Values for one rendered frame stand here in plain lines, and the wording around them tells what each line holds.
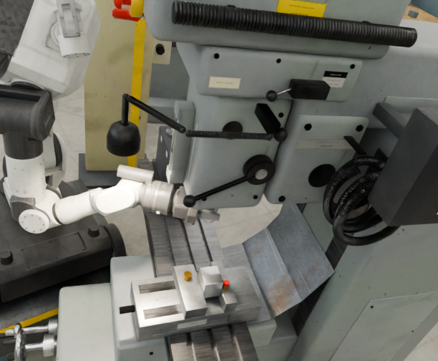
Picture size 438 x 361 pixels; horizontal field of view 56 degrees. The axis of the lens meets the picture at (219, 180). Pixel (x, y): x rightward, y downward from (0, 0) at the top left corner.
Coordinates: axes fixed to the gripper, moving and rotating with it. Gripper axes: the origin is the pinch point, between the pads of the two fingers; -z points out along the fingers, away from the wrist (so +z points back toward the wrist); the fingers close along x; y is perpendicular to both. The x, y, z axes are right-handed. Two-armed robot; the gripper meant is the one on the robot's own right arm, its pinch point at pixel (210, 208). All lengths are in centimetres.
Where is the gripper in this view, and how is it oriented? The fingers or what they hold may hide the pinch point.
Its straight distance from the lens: 113.6
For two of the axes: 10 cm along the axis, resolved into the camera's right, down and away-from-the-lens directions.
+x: 1.1, -6.0, 7.9
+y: -1.9, 7.7, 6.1
